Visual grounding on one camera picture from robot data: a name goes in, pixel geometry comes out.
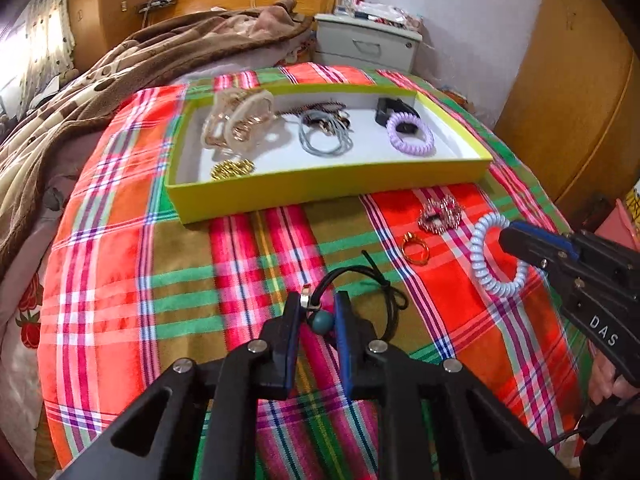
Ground gold bead chain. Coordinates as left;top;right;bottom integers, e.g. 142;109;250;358
211;158;256;181

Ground plaid cloth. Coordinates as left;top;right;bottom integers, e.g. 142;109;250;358
39;62;594;480

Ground wooden wardrobe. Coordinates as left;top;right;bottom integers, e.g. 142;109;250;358
67;0;160;74

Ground grey hair ties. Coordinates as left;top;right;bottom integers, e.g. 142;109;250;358
298;109;354;157

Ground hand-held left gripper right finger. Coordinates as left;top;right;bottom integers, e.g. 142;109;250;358
334;290;569;480

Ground brown patterned blanket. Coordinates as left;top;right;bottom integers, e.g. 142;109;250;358
0;5;314;281

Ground gold ring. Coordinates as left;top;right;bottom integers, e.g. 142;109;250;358
402;232;432;265

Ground pink cloth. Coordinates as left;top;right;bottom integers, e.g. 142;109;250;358
287;35;319;64

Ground black cable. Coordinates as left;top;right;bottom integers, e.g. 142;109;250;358
542;400;603;457

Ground purple coil hair tie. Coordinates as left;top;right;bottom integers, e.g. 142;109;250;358
386;111;435;158

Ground clutter on nightstand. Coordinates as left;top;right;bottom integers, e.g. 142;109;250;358
334;0;424;31

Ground light blue coil hair tie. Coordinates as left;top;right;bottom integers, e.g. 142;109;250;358
469;212;529;297

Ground yellow-green cardboard box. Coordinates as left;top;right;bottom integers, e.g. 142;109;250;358
165;82;495;225

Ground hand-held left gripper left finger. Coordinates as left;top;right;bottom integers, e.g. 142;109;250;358
57;290;304;480

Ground wooden cabinet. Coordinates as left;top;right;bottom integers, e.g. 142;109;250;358
495;0;640;222

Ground pink box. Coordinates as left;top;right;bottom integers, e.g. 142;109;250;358
592;180;640;252

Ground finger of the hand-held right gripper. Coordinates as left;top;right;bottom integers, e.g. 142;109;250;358
510;220;582;262
499;226;577;282

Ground person's right hand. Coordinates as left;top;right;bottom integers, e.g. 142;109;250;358
587;350;640;412

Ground black cord teal bead bracelet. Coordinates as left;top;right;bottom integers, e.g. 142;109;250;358
301;250;410;347

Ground floral bedsheet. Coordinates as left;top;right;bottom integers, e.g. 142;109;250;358
0;250;62;476

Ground grey nightstand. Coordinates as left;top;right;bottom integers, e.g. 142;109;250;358
314;12;424;75

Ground patterned curtain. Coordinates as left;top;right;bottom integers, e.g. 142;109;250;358
20;0;77;77

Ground black wristband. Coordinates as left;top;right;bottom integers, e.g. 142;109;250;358
375;96;422;129

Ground beige hair claw clip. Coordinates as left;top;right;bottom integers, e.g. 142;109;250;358
201;87;276;154

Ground power strip with cables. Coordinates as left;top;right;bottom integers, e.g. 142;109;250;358
138;0;182;14

